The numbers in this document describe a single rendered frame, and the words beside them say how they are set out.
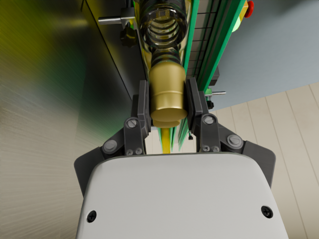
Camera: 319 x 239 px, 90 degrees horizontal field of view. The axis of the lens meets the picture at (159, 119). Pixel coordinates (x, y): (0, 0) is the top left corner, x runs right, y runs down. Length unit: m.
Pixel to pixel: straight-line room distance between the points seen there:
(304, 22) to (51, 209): 0.82
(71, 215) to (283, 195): 2.24
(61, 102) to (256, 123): 2.37
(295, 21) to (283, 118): 1.78
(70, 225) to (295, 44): 0.89
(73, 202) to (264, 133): 2.29
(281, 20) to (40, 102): 0.71
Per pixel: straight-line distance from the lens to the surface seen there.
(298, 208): 2.39
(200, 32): 0.47
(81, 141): 0.32
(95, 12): 0.44
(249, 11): 0.58
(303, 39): 0.86
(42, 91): 0.20
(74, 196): 0.31
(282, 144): 2.38
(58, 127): 0.21
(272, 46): 0.82
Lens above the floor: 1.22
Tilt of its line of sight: 20 degrees down
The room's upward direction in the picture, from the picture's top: 178 degrees clockwise
